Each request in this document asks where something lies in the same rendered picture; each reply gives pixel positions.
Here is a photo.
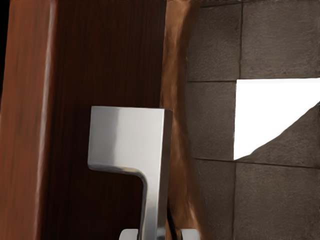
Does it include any brown wooden cabinet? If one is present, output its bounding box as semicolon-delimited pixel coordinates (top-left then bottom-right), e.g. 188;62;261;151
0;0;210;240

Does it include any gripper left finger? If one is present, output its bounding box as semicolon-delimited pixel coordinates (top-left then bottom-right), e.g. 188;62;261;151
118;228;139;240

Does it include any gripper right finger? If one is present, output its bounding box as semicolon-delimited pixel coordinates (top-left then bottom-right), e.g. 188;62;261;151
180;228;201;240

